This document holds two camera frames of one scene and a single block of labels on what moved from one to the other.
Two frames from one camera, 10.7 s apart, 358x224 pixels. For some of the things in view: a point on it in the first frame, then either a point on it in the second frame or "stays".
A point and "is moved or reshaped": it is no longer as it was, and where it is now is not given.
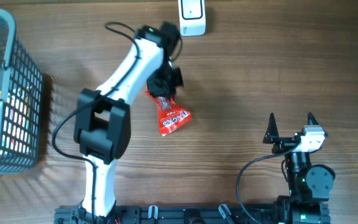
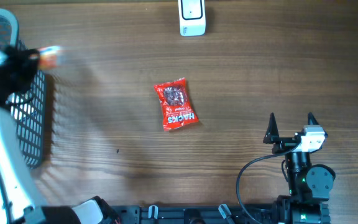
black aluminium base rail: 174,214 stays
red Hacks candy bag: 171,115 is moved or reshaped
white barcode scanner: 192,17 stays
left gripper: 168,90 → 18,63
